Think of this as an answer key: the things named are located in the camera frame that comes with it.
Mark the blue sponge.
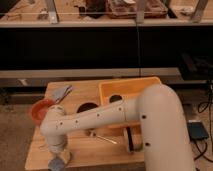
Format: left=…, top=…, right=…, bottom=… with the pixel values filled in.
left=48, top=157, right=65, bottom=171

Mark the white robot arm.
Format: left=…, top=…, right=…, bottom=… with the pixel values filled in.
left=40, top=83, right=196, bottom=171

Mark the silver fork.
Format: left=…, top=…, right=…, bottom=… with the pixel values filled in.
left=86, top=131, right=118, bottom=144

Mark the dark purple bowl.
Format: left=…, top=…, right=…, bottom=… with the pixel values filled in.
left=77, top=102, right=98, bottom=113

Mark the orange bowl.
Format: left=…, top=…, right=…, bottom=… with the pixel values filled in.
left=29, top=99, right=55, bottom=126

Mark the blue grey cloth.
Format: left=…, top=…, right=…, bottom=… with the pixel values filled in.
left=51, top=85, right=73, bottom=103

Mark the black and white brush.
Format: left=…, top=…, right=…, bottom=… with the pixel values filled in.
left=123, top=127, right=134, bottom=153

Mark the yellow plastic bin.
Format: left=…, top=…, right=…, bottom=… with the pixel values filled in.
left=98, top=76, right=162, bottom=130

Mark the dark foot pedal box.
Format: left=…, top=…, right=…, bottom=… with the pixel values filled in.
left=187, top=122, right=209, bottom=140

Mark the black cable on floor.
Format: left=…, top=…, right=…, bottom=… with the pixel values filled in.
left=193, top=83, right=213, bottom=171

